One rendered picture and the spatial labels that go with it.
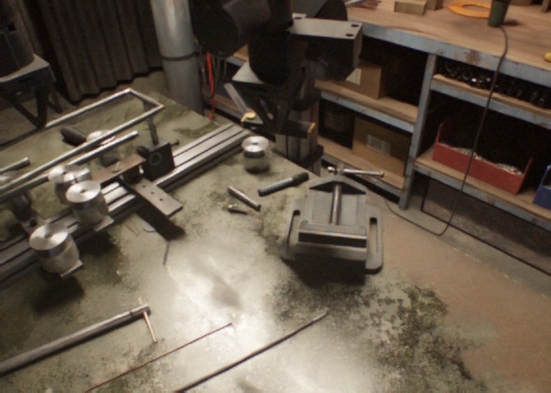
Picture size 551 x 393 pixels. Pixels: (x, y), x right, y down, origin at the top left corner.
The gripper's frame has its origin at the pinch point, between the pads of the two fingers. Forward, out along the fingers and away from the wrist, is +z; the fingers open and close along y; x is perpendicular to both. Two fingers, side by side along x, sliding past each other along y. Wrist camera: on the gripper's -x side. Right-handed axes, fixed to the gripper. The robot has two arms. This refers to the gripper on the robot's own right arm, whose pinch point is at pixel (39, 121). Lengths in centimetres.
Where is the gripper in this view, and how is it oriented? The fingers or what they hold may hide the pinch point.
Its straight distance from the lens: 70.8
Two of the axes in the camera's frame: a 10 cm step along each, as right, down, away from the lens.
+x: 7.1, -4.8, 5.2
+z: 0.5, 7.6, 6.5
